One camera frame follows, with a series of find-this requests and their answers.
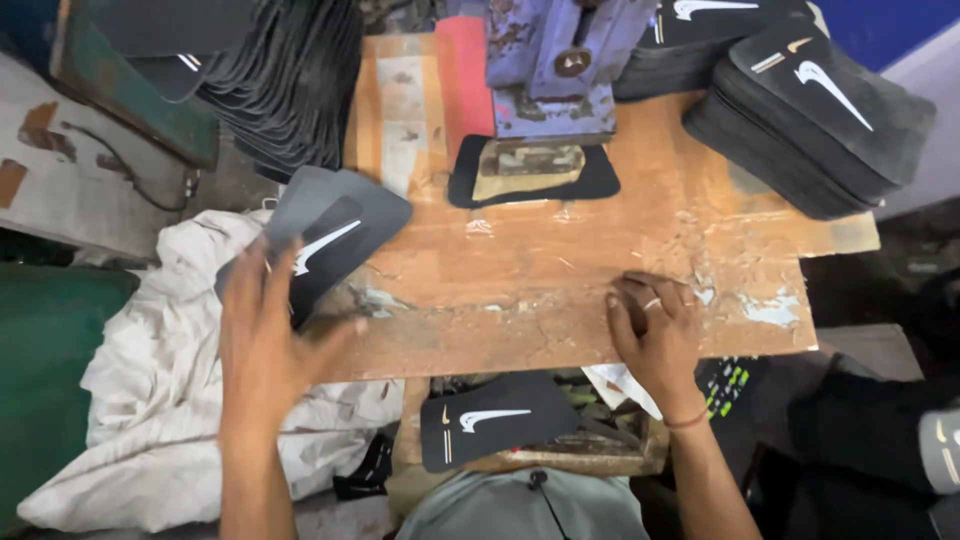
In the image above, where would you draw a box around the leaning pile of black insoles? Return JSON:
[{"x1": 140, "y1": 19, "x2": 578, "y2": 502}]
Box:
[{"x1": 90, "y1": 0, "x2": 366, "y2": 186}]

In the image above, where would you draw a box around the grey insole with gold stripes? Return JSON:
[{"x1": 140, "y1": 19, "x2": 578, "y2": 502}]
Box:
[{"x1": 918, "y1": 408, "x2": 960, "y2": 496}]

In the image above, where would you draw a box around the red cardboard sheet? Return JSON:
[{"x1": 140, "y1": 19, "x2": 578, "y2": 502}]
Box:
[{"x1": 434, "y1": 15, "x2": 498, "y2": 170}]

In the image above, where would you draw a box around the black sheet with green marks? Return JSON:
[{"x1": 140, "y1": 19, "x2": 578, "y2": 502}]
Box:
[{"x1": 693, "y1": 355, "x2": 774, "y2": 423}]

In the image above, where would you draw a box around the person's left hand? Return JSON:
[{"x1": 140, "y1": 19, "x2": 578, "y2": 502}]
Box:
[{"x1": 216, "y1": 234, "x2": 370, "y2": 445}]

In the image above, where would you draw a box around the green fabric bag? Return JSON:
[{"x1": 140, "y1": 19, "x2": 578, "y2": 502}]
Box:
[{"x1": 0, "y1": 262, "x2": 141, "y2": 535}]

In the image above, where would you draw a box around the person's right hand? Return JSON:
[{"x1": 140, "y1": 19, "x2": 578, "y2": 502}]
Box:
[{"x1": 604, "y1": 270, "x2": 708, "y2": 427}]

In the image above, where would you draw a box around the stack of black printed insoles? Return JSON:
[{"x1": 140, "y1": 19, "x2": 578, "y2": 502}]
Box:
[{"x1": 613, "y1": 0, "x2": 939, "y2": 222}]

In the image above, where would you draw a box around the person's grey shirt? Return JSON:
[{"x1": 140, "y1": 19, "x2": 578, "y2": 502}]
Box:
[{"x1": 395, "y1": 468, "x2": 652, "y2": 540}]

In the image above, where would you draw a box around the black clip-on microphone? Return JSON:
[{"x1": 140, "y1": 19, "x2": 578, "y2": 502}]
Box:
[{"x1": 527, "y1": 470, "x2": 573, "y2": 540}]

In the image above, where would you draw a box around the white paper scrap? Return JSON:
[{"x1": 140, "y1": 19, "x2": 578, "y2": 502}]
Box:
[{"x1": 581, "y1": 363, "x2": 664, "y2": 421}]

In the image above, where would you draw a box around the green metal bin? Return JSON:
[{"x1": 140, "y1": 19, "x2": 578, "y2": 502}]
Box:
[{"x1": 49, "y1": 0, "x2": 222, "y2": 171}]

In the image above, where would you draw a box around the white cloth sack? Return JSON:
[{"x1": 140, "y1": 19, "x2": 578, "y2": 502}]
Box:
[{"x1": 16, "y1": 208, "x2": 406, "y2": 535}]

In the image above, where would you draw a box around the black insole under press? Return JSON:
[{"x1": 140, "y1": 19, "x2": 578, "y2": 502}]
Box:
[{"x1": 447, "y1": 133, "x2": 622, "y2": 210}]

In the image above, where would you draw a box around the black insole with gold stripes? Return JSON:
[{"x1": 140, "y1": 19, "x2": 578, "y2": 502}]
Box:
[{"x1": 419, "y1": 371, "x2": 580, "y2": 474}]

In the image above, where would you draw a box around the black insole with white logo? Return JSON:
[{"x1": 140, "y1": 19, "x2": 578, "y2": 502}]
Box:
[{"x1": 286, "y1": 195, "x2": 369, "y2": 331}]

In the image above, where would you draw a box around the black cable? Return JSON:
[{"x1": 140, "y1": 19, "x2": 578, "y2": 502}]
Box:
[{"x1": 60, "y1": 120, "x2": 202, "y2": 214}]

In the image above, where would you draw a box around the purple stamping press machine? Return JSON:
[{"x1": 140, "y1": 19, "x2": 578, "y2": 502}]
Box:
[{"x1": 484, "y1": 0, "x2": 661, "y2": 142}]

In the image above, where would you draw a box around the red thread wristband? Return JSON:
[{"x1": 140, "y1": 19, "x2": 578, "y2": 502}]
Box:
[{"x1": 663, "y1": 407, "x2": 711, "y2": 432}]

